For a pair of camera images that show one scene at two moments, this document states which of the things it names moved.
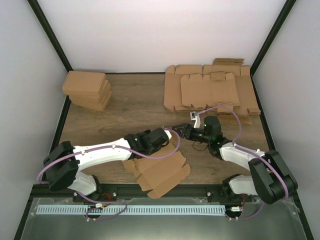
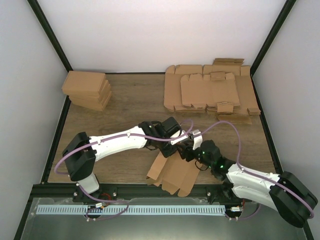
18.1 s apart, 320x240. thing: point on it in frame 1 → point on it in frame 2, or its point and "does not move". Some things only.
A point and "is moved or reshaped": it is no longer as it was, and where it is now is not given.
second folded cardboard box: (101, 94) does not move
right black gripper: (183, 134) → (187, 150)
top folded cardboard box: (84, 83) does not move
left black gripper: (159, 148) → (166, 153)
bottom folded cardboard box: (99, 104) does not move
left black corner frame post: (55, 44) does not move
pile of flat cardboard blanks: (225, 87) does not move
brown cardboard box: (154, 175) is moved or reshaped
